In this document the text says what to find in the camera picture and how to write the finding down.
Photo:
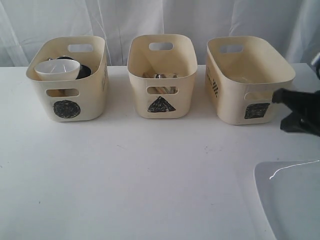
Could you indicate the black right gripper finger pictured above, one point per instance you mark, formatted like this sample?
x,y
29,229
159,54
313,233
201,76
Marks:
x,y
302,122
298,101

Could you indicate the white square plate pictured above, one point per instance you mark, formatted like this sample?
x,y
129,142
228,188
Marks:
x,y
289,192

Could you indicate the small steel bowl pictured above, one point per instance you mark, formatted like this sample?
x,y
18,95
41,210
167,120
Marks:
x,y
84,72

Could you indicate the steel mug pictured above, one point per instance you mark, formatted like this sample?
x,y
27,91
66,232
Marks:
x,y
67,58

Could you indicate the white ceramic bowl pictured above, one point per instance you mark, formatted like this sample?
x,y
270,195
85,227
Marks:
x,y
57,70

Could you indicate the cream bin with square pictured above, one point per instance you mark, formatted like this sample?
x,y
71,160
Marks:
x,y
242,73

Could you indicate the cream bin with triangle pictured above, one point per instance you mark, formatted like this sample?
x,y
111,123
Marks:
x,y
166,54

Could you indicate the white backdrop curtain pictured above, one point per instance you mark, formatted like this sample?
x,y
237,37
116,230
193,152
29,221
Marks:
x,y
292,27

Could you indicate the cream bin with circle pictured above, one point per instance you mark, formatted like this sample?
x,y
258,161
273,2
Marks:
x,y
73,99

